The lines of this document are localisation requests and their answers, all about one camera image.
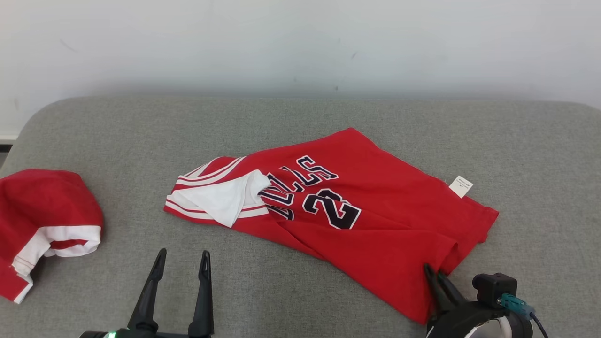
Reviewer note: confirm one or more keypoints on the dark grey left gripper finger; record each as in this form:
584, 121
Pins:
204, 300
146, 300

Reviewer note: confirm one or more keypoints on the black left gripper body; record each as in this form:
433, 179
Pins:
117, 335

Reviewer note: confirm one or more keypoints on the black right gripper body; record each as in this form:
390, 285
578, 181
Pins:
455, 326

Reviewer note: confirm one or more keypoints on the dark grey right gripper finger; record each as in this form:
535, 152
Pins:
435, 295
453, 298

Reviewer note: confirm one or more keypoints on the red basketball jersey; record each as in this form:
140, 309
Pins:
375, 225

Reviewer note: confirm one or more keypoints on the red white garment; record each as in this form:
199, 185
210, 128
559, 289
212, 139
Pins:
42, 202

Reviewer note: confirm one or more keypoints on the grey fabric sofa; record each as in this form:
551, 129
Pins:
300, 122

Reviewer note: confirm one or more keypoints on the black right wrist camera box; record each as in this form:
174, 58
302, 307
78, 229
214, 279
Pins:
490, 287

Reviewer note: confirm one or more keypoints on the white and black wall baseboard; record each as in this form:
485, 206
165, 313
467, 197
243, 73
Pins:
5, 139

